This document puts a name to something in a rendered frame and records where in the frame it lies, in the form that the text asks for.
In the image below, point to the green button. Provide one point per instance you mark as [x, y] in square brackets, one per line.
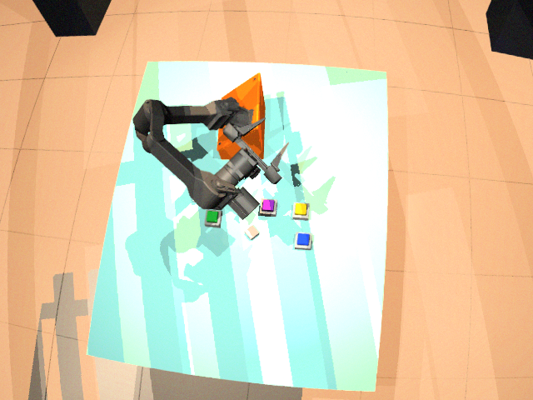
[213, 219]

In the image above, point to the blue button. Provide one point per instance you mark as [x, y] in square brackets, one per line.
[303, 241]

